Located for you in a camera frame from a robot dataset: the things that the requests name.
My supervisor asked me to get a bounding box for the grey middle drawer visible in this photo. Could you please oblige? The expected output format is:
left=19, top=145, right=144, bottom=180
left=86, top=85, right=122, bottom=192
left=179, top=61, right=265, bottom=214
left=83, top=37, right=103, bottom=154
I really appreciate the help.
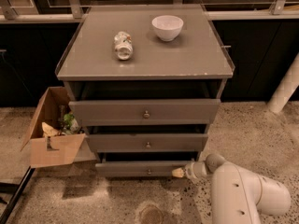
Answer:
left=87, top=124, right=208, bottom=152

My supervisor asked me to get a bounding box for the crushed white soda can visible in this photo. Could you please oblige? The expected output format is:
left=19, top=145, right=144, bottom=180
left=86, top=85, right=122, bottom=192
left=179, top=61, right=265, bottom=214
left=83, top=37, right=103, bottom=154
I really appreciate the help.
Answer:
left=114, top=31, right=134, bottom=61

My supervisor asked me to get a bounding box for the black metal floor stand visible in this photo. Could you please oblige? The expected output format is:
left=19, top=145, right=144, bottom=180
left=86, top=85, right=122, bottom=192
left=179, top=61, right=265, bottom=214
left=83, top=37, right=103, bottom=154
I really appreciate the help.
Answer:
left=0, top=166, right=35, bottom=224

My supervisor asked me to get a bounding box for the grey bottom drawer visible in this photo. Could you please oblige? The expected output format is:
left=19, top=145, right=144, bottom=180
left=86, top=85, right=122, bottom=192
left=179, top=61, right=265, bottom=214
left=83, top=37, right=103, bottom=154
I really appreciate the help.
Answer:
left=95, top=151, right=198, bottom=177

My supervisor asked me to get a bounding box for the grey top drawer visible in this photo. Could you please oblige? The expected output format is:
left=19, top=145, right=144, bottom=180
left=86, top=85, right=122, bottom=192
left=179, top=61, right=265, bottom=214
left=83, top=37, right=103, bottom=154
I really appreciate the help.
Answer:
left=68, top=81, right=221, bottom=127

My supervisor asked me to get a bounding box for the white ceramic bowl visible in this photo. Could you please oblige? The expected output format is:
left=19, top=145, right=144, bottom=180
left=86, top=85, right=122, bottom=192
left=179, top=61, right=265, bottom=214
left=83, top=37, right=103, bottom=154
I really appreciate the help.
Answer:
left=151, top=15, right=184, bottom=41

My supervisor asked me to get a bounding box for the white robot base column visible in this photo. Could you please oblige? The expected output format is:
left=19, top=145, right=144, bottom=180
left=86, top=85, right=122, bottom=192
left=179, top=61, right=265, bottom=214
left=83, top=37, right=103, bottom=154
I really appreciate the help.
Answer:
left=267, top=53, right=299, bottom=113

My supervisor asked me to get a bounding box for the open cardboard box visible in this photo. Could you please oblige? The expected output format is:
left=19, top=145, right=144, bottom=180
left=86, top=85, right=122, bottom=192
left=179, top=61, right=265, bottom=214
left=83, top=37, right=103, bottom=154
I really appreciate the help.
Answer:
left=21, top=87, right=92, bottom=168

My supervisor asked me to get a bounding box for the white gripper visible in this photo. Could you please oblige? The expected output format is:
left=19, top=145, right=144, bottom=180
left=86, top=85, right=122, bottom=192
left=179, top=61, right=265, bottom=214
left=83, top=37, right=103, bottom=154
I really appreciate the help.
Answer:
left=172, top=161, right=209, bottom=181

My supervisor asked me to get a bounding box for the grey drawer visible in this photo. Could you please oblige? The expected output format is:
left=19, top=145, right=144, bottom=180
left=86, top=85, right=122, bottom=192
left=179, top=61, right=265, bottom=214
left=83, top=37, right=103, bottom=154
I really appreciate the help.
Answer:
left=68, top=81, right=221, bottom=127
left=87, top=124, right=208, bottom=152
left=95, top=151, right=198, bottom=177

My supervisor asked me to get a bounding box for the trash inside cardboard box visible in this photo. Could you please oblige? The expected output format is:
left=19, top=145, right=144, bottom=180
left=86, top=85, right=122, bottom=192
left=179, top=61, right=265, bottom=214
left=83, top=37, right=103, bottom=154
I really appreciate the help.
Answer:
left=41, top=105, right=83, bottom=138

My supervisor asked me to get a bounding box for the round floor drain cover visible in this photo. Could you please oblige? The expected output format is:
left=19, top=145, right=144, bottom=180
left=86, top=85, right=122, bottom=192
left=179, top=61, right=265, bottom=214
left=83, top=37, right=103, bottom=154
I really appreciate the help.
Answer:
left=140, top=205, right=164, bottom=224

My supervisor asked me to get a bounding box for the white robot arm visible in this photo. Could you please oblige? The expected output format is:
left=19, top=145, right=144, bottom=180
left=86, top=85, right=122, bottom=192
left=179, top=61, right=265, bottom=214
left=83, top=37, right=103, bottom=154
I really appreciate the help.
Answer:
left=172, top=154, right=292, bottom=224

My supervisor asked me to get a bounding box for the grey drawer cabinet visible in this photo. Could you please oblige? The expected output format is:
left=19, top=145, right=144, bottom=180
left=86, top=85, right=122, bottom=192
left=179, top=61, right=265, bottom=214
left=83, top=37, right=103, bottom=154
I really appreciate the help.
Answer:
left=54, top=4, right=235, bottom=166

